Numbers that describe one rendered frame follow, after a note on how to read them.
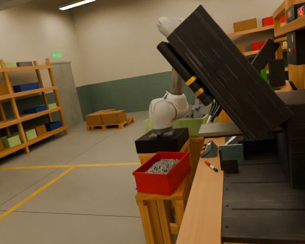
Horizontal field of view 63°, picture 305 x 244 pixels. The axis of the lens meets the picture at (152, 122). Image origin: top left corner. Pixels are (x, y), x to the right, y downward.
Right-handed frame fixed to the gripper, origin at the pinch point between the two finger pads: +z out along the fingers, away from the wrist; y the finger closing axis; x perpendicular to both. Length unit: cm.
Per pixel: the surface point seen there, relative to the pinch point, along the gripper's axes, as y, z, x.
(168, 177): 9.6, 38.2, -13.7
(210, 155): 3.2, 17.8, 7.3
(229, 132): 34.9, 8.3, -8.7
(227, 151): 27.3, 14.8, -0.3
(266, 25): -426, -410, 277
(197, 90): 42, 2, -34
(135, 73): -738, -196, 68
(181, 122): -78, -5, 18
